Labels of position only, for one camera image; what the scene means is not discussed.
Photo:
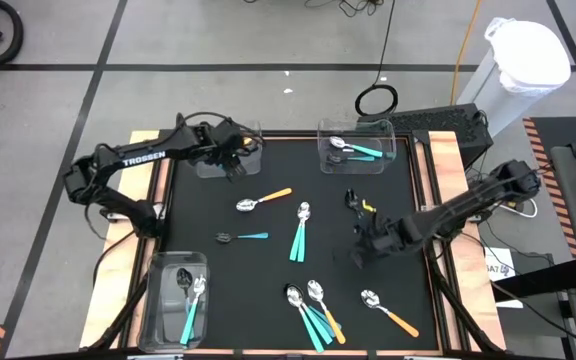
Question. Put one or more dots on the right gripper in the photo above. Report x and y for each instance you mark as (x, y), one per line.
(383, 235)

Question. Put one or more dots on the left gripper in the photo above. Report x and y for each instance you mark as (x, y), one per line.
(223, 142)

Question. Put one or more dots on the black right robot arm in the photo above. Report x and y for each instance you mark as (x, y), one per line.
(468, 205)

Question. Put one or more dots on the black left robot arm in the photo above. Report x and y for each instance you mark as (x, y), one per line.
(143, 157)

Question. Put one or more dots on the clear plastic bin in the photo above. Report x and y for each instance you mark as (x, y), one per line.
(255, 160)
(163, 300)
(390, 135)

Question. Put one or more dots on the white paper sign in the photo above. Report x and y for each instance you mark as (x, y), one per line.
(500, 260)

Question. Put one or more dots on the black desk base bar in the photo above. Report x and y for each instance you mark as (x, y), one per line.
(543, 280)

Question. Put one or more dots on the white-bagged trash bin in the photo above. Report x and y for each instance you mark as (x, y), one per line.
(528, 55)

